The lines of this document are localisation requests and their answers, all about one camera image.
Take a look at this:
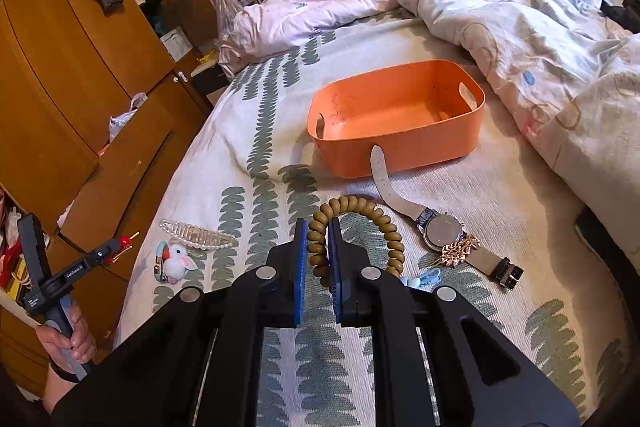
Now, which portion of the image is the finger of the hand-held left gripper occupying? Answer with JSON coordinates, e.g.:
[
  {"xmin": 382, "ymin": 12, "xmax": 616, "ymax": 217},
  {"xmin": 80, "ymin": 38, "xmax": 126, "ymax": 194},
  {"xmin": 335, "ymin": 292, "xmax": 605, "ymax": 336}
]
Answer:
[{"xmin": 97, "ymin": 237, "xmax": 126, "ymax": 265}]

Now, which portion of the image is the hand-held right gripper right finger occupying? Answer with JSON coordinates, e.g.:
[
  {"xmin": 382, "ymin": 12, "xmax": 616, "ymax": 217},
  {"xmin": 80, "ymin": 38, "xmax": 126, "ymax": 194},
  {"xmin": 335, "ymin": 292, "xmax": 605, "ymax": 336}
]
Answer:
[{"xmin": 327, "ymin": 217, "xmax": 583, "ymax": 427}]

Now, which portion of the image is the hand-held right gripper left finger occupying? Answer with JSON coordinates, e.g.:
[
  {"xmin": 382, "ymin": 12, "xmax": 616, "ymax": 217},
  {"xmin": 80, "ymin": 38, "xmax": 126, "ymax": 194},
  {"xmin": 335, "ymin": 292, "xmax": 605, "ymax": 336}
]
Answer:
[{"xmin": 100, "ymin": 218, "xmax": 307, "ymax": 427}]

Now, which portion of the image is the olive coil bracelet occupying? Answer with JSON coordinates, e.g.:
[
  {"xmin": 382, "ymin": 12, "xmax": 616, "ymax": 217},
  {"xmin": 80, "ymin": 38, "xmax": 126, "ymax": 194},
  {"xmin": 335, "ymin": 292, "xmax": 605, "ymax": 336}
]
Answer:
[{"xmin": 307, "ymin": 196, "xmax": 406, "ymax": 290}]

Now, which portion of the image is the orange plastic basket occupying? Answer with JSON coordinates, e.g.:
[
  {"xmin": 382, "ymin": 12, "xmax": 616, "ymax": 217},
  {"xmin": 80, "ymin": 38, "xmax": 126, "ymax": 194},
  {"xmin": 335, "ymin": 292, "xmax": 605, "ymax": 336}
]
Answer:
[{"xmin": 306, "ymin": 59, "xmax": 486, "ymax": 180}]

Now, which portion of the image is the person's left forearm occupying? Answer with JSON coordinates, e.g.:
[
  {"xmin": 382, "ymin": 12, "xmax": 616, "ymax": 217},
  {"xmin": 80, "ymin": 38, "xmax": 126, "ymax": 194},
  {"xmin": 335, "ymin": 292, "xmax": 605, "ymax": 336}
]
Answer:
[{"xmin": 42, "ymin": 359, "xmax": 88, "ymax": 414}]

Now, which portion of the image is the person's left hand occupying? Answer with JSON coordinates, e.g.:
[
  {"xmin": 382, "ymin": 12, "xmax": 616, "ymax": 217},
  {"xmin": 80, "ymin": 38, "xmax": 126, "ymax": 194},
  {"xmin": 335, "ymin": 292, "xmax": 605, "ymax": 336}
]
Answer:
[{"xmin": 36, "ymin": 304, "xmax": 98, "ymax": 370}]

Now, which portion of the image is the small plush bunny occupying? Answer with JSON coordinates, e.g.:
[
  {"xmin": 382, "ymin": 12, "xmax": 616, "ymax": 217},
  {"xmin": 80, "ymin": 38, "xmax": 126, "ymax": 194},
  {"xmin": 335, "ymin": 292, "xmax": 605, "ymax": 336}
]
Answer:
[{"xmin": 165, "ymin": 244, "xmax": 197, "ymax": 284}]

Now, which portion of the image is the clear pearl hair clip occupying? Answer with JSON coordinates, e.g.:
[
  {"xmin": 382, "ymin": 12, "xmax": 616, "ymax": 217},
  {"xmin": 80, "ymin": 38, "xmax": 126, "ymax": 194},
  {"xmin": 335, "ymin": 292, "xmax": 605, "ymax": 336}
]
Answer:
[{"xmin": 159, "ymin": 218, "xmax": 238, "ymax": 252}]

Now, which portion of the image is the light blue clip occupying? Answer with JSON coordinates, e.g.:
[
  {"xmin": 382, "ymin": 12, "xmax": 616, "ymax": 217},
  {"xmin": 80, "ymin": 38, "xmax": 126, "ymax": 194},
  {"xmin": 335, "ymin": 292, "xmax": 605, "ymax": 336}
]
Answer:
[{"xmin": 400, "ymin": 268, "xmax": 442, "ymax": 290}]

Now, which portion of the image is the gold rhinestone hair clip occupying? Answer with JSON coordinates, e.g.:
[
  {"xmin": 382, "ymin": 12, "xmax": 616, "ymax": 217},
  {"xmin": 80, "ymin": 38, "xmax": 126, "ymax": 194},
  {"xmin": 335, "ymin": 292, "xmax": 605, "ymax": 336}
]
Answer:
[{"xmin": 440, "ymin": 234, "xmax": 480, "ymax": 268}]

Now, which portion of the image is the white plastic bag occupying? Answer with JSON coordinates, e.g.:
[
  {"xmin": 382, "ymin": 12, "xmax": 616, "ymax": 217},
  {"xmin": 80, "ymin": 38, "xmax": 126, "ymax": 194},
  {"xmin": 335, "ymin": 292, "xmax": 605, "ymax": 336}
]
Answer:
[{"xmin": 107, "ymin": 93, "xmax": 148, "ymax": 142}]

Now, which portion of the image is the leaf patterned bed sheet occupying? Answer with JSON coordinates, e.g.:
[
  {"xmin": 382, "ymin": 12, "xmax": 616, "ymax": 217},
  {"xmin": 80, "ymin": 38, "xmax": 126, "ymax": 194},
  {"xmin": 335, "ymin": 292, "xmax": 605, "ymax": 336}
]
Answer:
[{"xmin": 112, "ymin": 17, "xmax": 636, "ymax": 427}]

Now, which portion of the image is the wooden nightstand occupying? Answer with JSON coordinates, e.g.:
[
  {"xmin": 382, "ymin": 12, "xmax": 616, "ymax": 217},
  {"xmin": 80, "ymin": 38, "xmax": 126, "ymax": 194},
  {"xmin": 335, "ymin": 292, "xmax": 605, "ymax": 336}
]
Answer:
[{"xmin": 187, "ymin": 52, "xmax": 236, "ymax": 108}]

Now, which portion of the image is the wooden wardrobe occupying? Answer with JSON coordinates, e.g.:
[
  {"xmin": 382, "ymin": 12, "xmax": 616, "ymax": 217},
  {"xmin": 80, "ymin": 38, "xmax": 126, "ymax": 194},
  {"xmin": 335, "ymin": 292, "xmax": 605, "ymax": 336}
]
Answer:
[{"xmin": 0, "ymin": 0, "xmax": 236, "ymax": 403}]

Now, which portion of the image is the white paper bag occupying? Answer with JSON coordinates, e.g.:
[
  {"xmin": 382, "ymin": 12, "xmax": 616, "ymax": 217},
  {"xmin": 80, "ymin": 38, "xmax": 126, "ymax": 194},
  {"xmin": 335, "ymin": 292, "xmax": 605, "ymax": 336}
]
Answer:
[{"xmin": 160, "ymin": 27, "xmax": 193, "ymax": 60}]

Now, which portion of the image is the clear hanging plastic bag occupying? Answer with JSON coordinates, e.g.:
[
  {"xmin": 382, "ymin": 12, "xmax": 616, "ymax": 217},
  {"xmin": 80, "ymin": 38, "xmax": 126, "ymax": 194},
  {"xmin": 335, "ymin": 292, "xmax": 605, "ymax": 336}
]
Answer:
[{"xmin": 210, "ymin": 0, "xmax": 256, "ymax": 38}]

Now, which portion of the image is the white patterned duvet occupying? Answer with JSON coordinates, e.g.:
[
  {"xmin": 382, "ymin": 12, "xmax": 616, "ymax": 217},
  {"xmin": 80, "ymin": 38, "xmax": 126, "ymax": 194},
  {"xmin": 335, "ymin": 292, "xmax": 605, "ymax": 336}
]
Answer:
[{"xmin": 220, "ymin": 0, "xmax": 640, "ymax": 273}]

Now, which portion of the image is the black cloth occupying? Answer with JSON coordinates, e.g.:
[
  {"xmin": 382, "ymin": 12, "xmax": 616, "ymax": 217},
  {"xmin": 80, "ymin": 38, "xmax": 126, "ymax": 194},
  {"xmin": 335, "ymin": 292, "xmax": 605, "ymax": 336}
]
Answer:
[{"xmin": 599, "ymin": 0, "xmax": 640, "ymax": 32}]

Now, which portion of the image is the teal bracelet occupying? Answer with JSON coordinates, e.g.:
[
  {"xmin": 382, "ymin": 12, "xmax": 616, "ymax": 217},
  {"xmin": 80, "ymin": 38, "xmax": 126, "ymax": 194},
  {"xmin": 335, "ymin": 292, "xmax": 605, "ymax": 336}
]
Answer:
[{"xmin": 154, "ymin": 241, "xmax": 173, "ymax": 283}]

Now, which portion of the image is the white strap wristwatch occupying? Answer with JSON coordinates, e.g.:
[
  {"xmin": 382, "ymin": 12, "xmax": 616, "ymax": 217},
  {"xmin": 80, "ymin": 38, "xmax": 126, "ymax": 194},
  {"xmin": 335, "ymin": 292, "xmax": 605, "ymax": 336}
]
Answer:
[{"xmin": 370, "ymin": 144, "xmax": 526, "ymax": 292}]

